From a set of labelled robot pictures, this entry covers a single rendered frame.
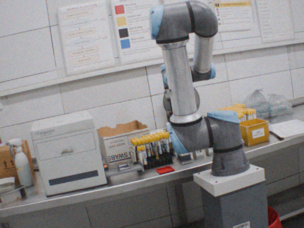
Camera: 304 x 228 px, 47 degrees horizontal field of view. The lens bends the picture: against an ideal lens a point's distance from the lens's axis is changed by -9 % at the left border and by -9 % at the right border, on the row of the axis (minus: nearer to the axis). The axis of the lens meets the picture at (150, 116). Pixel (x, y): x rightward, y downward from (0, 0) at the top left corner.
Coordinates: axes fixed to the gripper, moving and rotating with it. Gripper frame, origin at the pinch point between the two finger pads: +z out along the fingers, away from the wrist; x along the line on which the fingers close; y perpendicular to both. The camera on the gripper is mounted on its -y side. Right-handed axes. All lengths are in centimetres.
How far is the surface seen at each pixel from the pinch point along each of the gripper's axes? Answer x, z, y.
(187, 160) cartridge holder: -0.2, 8.5, -3.4
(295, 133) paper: -58, 8, -8
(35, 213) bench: 72, 16, -10
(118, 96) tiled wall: 18, -20, 57
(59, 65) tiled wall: 48, -44, 56
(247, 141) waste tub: -32.0, 7.1, -2.9
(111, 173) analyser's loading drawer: 34.8, 5.9, -5.5
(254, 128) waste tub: -36.3, 1.5, -3.0
